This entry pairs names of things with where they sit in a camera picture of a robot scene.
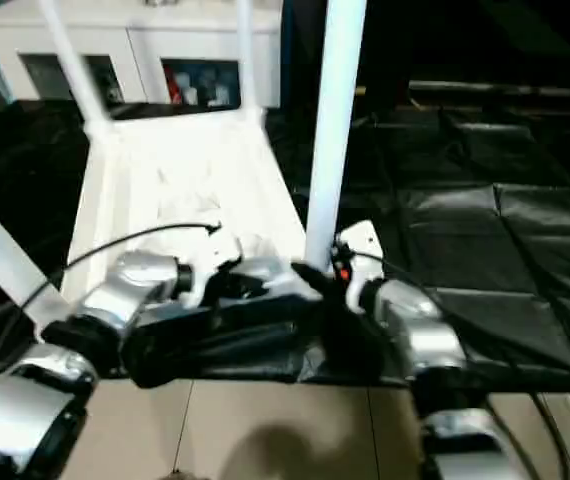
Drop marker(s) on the white glass-door cabinet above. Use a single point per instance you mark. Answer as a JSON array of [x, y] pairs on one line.
[[135, 45]]

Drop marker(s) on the long black bar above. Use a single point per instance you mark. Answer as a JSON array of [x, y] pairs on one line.
[[515, 90]]

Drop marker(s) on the black table mat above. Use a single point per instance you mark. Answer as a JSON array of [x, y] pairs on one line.
[[495, 230]]

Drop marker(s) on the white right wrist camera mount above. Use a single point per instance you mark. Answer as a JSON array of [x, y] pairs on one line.
[[360, 250]]

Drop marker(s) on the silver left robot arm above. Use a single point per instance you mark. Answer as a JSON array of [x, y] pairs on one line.
[[105, 320]]

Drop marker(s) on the white plastic table top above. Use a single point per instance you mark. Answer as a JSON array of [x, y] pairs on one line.
[[185, 190]]

